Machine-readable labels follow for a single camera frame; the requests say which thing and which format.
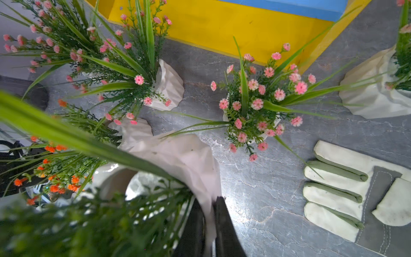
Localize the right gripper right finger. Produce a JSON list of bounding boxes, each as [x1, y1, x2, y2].
[[214, 197, 246, 257]]

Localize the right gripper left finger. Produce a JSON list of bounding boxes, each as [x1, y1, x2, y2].
[[172, 199, 205, 257]]

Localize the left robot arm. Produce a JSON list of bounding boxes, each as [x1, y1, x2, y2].
[[1, 76, 49, 111]]

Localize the yellow rack with coloured shelves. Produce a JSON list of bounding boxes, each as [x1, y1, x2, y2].
[[85, 0, 373, 73]]

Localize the pink flower pot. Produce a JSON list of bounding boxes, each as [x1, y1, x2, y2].
[[3, 1, 185, 123], [339, 1, 411, 119], [162, 36, 380, 181]]

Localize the white grey work glove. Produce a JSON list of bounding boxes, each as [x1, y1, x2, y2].
[[303, 141, 411, 257]]

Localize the pink flower pot middle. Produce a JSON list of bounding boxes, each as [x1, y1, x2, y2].
[[3, 1, 185, 123]]

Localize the pink flower pot far right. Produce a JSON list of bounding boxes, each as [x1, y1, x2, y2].
[[339, 1, 411, 119]]

